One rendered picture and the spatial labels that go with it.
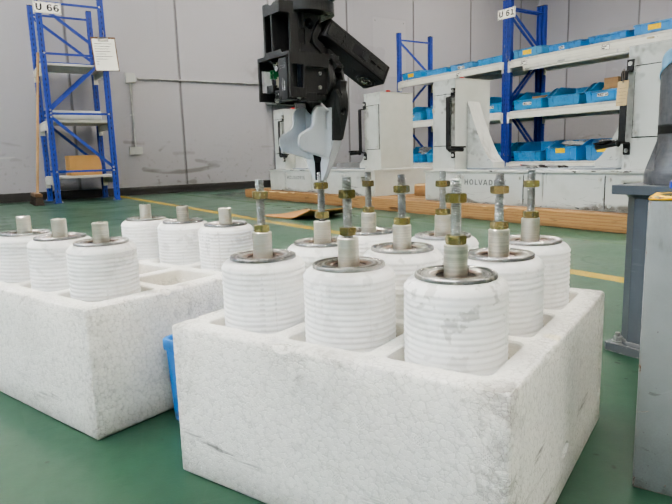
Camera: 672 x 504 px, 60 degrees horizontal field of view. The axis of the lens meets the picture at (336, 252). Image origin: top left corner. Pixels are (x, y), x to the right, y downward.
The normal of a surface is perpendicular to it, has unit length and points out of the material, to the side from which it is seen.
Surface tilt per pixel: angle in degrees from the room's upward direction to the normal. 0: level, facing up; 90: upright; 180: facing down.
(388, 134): 90
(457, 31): 90
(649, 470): 90
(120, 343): 90
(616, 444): 0
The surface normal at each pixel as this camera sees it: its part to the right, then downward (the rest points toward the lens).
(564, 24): -0.84, 0.11
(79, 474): -0.03, -0.99
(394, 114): 0.55, 0.12
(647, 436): -0.56, 0.15
